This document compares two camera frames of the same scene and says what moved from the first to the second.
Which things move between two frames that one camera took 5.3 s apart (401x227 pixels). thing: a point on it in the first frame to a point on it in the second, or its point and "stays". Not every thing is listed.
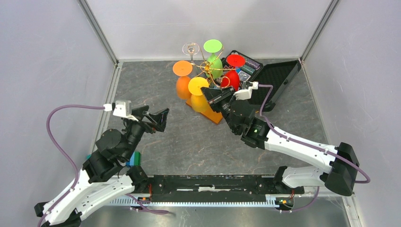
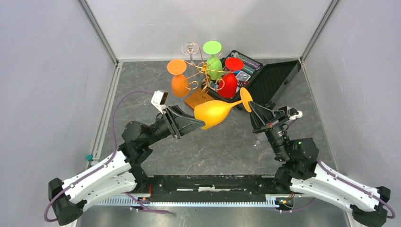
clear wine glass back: x=191 y=48 stays
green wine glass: x=214 y=67 stays
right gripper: x=214 y=94 to x=261 y=116
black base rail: x=215 y=190 stays
